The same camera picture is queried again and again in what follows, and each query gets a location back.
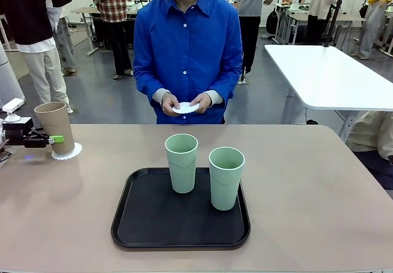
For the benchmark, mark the person's blue shirt torso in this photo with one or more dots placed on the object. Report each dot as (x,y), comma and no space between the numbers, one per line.
(187,55)

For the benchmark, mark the person in plaid shirt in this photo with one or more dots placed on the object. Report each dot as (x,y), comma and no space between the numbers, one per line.
(115,3)

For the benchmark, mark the person's right forearm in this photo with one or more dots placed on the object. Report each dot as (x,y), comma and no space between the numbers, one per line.
(150,87)

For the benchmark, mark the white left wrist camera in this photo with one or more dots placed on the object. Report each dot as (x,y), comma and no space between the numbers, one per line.
(12,105)

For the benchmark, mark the black plastic tray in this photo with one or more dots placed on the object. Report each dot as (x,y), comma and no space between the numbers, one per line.
(153,217)

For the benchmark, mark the person in grey trousers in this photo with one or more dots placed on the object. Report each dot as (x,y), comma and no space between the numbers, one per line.
(66,40)

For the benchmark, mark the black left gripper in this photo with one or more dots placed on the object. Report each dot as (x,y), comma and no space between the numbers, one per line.
(15,132)

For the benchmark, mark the person's left forearm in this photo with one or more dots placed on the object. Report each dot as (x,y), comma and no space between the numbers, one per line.
(225,89)

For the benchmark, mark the person in grey shirt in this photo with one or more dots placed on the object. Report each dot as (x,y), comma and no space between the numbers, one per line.
(250,3)

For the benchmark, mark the person's right hand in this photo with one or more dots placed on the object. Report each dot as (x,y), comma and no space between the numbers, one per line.
(168,104)

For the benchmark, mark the white cylindrical air purifier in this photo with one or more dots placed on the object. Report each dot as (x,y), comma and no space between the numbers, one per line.
(9,79)

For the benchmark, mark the person's left hand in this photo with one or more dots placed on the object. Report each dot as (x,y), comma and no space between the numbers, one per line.
(204,101)

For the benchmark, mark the seated person beside table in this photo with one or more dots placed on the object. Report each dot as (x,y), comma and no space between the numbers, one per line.
(371,132)

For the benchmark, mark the white scalloped paper coaster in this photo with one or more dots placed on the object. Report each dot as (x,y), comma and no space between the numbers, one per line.
(78,150)
(185,108)

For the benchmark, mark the black backpack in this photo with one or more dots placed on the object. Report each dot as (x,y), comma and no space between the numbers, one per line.
(271,21)

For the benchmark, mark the man in black tee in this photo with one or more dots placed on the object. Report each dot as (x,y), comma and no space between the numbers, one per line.
(30,15)

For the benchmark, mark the white background table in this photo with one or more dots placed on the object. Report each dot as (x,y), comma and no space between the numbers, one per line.
(331,76)

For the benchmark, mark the black tripod pole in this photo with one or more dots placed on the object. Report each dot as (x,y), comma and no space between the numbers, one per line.
(333,21)

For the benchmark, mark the brown plastic cup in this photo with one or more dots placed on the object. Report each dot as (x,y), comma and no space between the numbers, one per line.
(55,122)

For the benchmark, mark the wooden background desk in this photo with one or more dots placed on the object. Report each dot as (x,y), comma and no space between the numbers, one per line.
(84,10)

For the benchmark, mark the pale green plastic cup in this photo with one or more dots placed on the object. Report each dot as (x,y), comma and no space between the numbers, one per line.
(182,168)
(225,187)

